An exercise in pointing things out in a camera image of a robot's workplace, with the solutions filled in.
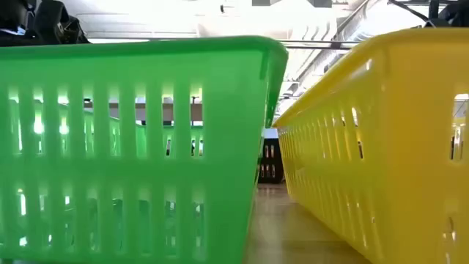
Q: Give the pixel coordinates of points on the yellow plastic basket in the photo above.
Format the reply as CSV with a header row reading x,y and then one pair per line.
x,y
403,146

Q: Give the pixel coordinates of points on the black ceiling light rail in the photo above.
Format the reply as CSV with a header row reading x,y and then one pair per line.
x,y
315,47

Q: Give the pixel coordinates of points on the silver ventilation duct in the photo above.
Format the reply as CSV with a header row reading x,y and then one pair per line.
x,y
366,22

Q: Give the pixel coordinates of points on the green plastic basket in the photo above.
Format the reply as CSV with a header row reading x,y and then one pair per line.
x,y
227,146

